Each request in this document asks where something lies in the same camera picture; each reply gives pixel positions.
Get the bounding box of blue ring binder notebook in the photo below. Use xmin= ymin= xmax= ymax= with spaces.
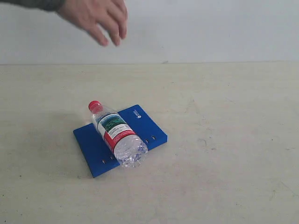
xmin=73 ymin=105 xmax=168 ymax=178

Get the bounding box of clear plastic water bottle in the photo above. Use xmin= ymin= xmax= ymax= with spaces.
xmin=88 ymin=101 xmax=148 ymax=168

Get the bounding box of grey sleeved forearm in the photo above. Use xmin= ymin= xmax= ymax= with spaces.
xmin=0 ymin=0 xmax=65 ymax=12

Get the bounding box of person's bare hand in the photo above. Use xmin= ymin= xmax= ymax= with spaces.
xmin=57 ymin=0 xmax=128 ymax=46

